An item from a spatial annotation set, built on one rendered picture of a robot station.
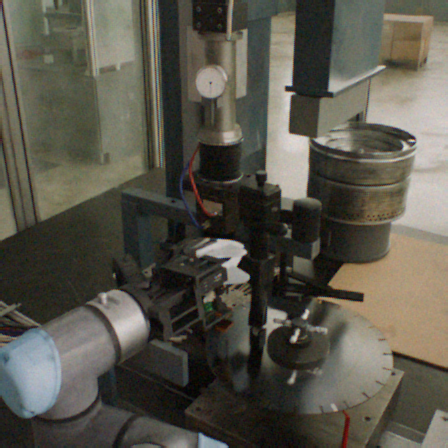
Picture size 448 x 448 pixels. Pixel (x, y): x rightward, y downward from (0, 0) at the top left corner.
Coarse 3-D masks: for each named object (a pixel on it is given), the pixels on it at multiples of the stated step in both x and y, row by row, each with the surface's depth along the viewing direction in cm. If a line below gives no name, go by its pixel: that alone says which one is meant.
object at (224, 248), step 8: (224, 240) 76; (208, 248) 74; (216, 248) 74; (224, 248) 74; (232, 248) 74; (240, 248) 74; (200, 256) 72; (216, 256) 72; (224, 256) 72; (232, 256) 72
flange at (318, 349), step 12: (276, 336) 103; (288, 336) 100; (312, 336) 102; (324, 336) 103; (276, 348) 100; (288, 348) 99; (300, 348) 99; (312, 348) 99; (324, 348) 100; (288, 360) 97; (300, 360) 97; (312, 360) 97
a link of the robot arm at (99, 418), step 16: (96, 400) 59; (80, 416) 58; (96, 416) 59; (112, 416) 59; (128, 416) 60; (48, 432) 58; (64, 432) 58; (80, 432) 58; (96, 432) 58; (112, 432) 58
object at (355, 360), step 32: (224, 320) 109; (320, 320) 109; (352, 320) 109; (224, 352) 100; (256, 352) 100; (352, 352) 100; (384, 352) 100; (256, 384) 93; (288, 384) 93; (320, 384) 93; (352, 384) 93; (384, 384) 93
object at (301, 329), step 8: (304, 312) 102; (280, 320) 100; (288, 320) 100; (296, 320) 100; (304, 320) 100; (296, 328) 98; (304, 328) 98; (312, 328) 98; (320, 328) 98; (296, 336) 97; (304, 336) 99
